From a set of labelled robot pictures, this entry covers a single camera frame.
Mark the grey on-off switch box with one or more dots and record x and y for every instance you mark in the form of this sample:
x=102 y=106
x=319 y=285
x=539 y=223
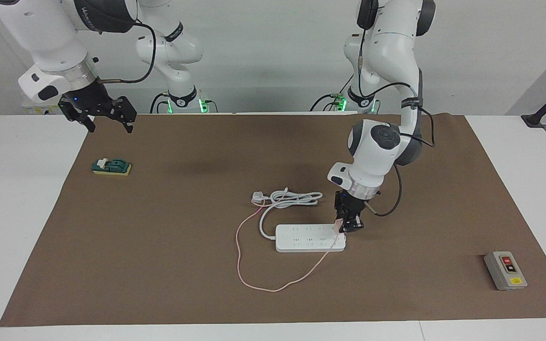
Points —
x=505 y=270

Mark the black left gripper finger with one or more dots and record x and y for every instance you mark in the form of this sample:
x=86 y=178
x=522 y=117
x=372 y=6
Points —
x=340 y=217
x=354 y=224

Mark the white wall box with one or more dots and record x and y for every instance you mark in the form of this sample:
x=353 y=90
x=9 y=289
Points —
x=31 y=110

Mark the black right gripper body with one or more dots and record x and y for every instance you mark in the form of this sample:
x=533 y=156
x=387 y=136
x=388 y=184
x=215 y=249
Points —
x=90 y=99

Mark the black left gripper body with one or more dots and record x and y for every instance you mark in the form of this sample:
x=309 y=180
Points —
x=349 y=204

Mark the white power strip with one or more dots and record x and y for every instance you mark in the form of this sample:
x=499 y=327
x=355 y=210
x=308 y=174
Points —
x=306 y=238

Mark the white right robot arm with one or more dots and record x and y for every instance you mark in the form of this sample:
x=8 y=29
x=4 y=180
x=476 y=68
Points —
x=40 y=38

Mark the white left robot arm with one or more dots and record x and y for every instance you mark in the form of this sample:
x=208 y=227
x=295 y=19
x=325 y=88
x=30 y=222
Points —
x=377 y=151

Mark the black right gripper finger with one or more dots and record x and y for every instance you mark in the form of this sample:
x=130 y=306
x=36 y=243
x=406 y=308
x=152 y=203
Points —
x=126 y=111
x=76 y=117

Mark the brown table mat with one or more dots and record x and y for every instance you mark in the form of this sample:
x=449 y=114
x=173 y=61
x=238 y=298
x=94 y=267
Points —
x=159 y=265

